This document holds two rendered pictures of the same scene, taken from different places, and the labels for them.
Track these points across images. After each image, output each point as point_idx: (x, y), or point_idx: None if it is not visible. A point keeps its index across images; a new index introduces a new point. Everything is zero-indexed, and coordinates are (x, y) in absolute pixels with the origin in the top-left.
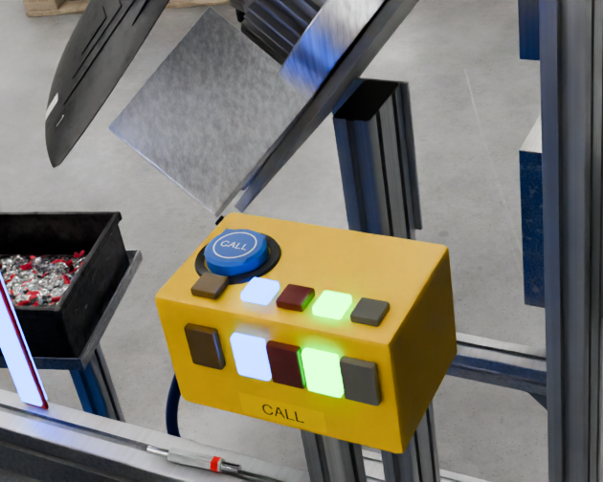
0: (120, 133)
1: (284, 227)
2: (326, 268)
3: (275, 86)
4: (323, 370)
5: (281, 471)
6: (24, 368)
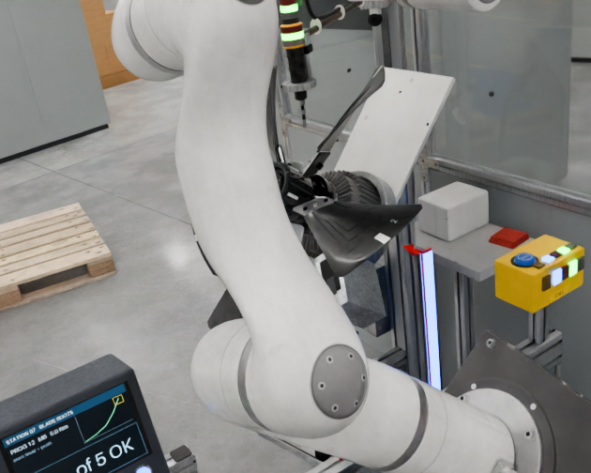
0: (352, 301)
1: (513, 252)
2: (542, 250)
3: (366, 263)
4: (574, 266)
5: (516, 347)
6: (439, 376)
